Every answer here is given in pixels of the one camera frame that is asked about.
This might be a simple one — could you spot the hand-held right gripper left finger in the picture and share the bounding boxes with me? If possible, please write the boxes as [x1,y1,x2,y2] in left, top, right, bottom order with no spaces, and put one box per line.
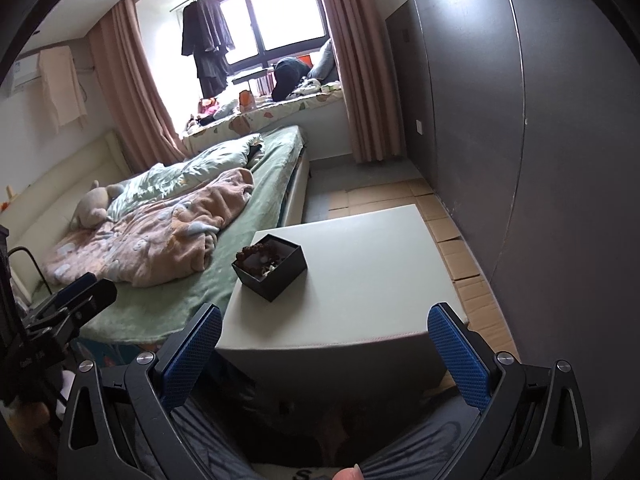
[57,302,223,480]

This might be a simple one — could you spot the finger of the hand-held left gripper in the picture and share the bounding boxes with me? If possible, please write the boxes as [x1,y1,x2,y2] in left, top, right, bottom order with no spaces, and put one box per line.
[27,272,118,333]

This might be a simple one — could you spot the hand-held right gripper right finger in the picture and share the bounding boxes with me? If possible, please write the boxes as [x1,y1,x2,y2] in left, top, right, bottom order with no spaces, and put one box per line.
[427,301,593,480]

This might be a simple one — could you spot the black jewelry box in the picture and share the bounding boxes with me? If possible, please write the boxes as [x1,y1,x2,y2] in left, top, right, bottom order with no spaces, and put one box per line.
[231,233,308,303]

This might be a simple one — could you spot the brown wooden bead bracelet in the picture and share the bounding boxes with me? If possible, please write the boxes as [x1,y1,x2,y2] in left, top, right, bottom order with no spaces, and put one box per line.
[236,242,281,275]

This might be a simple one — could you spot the dark grey trousers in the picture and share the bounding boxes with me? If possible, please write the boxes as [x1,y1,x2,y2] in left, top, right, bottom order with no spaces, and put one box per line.
[135,385,481,480]

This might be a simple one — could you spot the pink fleece blanket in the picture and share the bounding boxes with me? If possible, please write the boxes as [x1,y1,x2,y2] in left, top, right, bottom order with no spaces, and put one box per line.
[42,167,256,288]

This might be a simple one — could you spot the beige plush toy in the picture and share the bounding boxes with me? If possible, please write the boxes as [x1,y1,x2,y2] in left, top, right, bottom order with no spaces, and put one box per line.
[70,182,126,228]

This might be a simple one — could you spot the cream padded headboard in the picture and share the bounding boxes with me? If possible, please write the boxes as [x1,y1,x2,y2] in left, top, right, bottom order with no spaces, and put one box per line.
[0,130,133,281]

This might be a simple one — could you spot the flattened cardboard sheets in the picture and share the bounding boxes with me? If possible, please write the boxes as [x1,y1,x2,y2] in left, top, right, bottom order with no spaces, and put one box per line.
[327,177,521,356]

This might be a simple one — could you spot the white square low table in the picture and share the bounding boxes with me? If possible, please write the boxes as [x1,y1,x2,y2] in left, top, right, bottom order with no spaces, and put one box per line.
[215,204,470,411]

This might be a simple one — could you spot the green floral pillow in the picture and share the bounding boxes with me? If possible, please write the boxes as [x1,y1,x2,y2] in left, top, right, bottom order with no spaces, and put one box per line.
[107,133,265,223]

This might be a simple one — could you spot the bed with green sheet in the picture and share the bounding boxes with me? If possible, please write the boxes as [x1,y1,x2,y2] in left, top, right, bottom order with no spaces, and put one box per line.
[10,125,311,356]

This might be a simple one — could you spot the hanging beige towel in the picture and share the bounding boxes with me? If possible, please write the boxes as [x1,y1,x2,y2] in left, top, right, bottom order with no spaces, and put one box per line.
[37,45,90,133]

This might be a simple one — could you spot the long pink-brown curtain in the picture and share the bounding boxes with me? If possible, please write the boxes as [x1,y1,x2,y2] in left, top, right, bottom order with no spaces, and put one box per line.
[90,0,193,173]
[311,0,407,163]

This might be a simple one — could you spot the white air conditioner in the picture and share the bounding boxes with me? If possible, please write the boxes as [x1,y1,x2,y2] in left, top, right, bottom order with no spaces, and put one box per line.
[7,52,46,92]

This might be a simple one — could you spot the dark grey wardrobe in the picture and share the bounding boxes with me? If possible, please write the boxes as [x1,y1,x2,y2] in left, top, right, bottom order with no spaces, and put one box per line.
[385,0,640,411]

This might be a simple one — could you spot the floral window seat cushion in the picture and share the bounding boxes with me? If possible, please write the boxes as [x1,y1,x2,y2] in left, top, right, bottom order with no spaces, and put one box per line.
[181,82,346,153]

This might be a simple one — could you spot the small white lap desk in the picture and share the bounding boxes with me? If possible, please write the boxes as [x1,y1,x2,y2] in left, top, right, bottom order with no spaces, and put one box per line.
[231,69,275,96]

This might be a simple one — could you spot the hanging dark clothes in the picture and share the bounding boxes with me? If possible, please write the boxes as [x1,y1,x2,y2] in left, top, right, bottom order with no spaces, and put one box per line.
[181,0,236,97]

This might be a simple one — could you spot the black bag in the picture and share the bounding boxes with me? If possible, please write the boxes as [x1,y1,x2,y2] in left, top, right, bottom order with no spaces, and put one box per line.
[270,57,313,102]

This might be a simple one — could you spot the grey pillow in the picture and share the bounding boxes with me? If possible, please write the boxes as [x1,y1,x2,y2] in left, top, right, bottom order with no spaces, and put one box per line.
[306,37,341,82]

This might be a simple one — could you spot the dark-framed window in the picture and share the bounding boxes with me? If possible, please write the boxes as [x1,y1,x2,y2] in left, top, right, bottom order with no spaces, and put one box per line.
[215,0,333,68]

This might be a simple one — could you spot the black cable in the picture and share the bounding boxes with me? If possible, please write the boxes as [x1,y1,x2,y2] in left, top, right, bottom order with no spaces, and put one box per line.
[7,246,52,293]

